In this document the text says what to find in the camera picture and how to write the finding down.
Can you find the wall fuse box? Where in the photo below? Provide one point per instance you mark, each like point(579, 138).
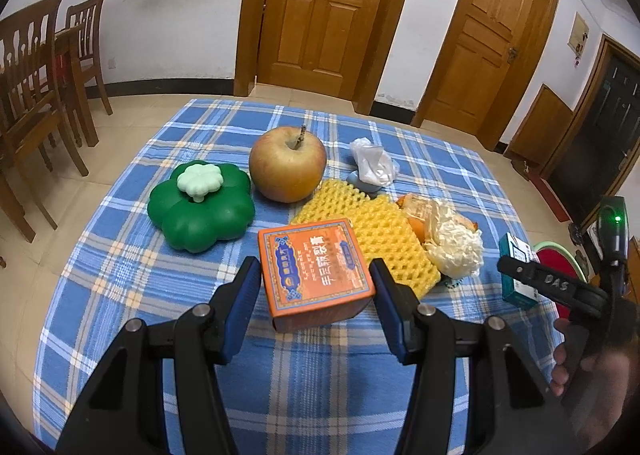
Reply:
point(578, 34)

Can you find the blue plaid tablecloth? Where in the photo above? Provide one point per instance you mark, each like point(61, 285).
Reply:
point(150, 285)

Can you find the wooden panel door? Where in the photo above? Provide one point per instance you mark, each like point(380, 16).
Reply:
point(325, 10)
point(485, 35)

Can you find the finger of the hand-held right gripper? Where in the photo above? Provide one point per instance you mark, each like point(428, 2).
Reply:
point(550, 282)

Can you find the small wooden chair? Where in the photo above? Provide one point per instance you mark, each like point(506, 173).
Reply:
point(87, 35)

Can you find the crumpled white plastic wrapper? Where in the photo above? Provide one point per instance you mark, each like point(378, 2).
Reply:
point(372, 162)

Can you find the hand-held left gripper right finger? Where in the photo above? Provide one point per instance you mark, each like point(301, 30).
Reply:
point(387, 307)

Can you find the low wooden hatch door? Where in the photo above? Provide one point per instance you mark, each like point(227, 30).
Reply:
point(542, 127)

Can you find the yellow-red apple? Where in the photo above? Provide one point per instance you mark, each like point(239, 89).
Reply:
point(285, 165)

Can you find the yellow foam fruit net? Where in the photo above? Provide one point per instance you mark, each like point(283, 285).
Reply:
point(385, 235)

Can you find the red bin with green rim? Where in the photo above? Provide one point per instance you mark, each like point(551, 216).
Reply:
point(552, 256)

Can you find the orange cardboard box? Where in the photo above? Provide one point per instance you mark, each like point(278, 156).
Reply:
point(310, 265)

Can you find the crumpled white paper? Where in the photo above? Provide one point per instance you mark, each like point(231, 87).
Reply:
point(452, 245)

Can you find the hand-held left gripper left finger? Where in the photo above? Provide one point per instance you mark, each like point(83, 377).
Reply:
point(240, 307)

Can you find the large wooden chair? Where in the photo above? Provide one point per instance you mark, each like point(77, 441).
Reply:
point(30, 105)

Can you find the wooden dining table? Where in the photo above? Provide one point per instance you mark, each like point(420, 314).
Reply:
point(75, 65)

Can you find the black metal door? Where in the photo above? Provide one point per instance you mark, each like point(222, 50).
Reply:
point(610, 135)

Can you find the green clover-shaped container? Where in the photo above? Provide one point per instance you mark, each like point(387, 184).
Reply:
point(210, 220)

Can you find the teal and white box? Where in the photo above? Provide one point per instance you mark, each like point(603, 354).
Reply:
point(517, 250)

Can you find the person's right hand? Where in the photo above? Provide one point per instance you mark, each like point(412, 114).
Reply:
point(610, 400)

